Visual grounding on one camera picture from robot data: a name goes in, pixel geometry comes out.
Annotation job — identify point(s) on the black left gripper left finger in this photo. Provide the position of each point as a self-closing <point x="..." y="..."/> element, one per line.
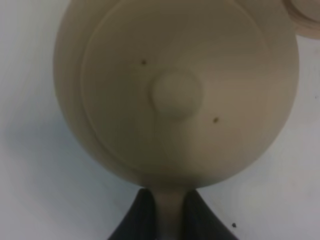
<point x="140" y="221"/>

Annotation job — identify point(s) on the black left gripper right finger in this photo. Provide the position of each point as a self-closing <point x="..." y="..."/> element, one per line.
<point x="200" y="223"/>

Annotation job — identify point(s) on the beige teapot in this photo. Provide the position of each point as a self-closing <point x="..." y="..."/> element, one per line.
<point x="175" y="95"/>

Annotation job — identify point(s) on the left beige teacup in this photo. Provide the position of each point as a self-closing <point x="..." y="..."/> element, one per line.
<point x="305" y="15"/>

